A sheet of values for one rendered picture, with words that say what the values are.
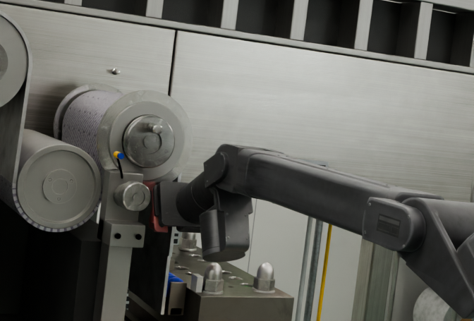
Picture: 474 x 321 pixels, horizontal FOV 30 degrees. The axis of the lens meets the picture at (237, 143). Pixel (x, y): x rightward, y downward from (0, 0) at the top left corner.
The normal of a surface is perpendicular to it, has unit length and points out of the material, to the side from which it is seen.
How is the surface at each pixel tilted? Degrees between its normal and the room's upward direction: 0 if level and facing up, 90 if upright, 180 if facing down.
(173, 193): 63
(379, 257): 90
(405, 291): 90
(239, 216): 68
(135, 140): 90
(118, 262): 90
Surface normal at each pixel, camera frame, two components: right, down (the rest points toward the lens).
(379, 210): -0.87, -0.11
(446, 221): 0.48, -0.37
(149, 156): 0.43, 0.10
